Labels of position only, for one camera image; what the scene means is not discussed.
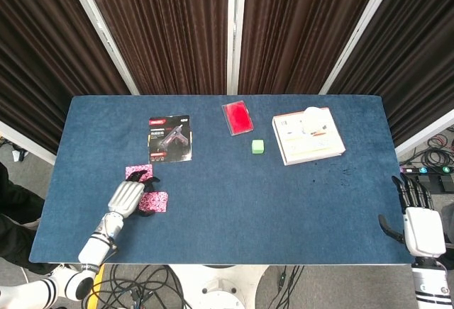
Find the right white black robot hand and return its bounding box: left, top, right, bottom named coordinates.
left=378, top=172, right=447, bottom=259

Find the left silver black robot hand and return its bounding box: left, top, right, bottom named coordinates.
left=107, top=169, right=161, bottom=220

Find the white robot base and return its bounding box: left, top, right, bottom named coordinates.
left=170, top=264, right=269, bottom=309

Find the black glue gun booklet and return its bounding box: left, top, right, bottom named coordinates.
left=148, top=114, right=194, bottom=164

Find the person in black clothes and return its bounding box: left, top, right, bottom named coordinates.
left=0, top=162, right=54, bottom=274

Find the blue table cloth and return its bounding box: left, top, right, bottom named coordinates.
left=28, top=94, right=416, bottom=266

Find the red clear plastic case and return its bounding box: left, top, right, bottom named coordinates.
left=221, top=99, right=255, bottom=137

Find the white flat cardboard box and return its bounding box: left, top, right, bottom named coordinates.
left=272, top=106, right=347, bottom=167

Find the white nested paper cup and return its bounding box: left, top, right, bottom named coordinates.
left=304, top=106, right=325, bottom=125

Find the brown curtain panel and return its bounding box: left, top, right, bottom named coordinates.
left=238, top=0, right=386, bottom=96
left=0, top=0, right=131, bottom=154
left=331, top=0, right=454, bottom=147
left=79, top=0, right=235, bottom=96

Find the black floor cable bundle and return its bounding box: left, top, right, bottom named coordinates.
left=272, top=265, right=304, bottom=309
left=83, top=264, right=189, bottom=309
left=400, top=130, right=454, bottom=169

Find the white low frame bar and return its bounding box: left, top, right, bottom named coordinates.
left=394, top=109, right=454, bottom=159
left=0, top=120, right=57, bottom=166

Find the white frame post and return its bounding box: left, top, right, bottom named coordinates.
left=62, top=0, right=140, bottom=96
left=319, top=0, right=397, bottom=96
left=226, top=0, right=248, bottom=96

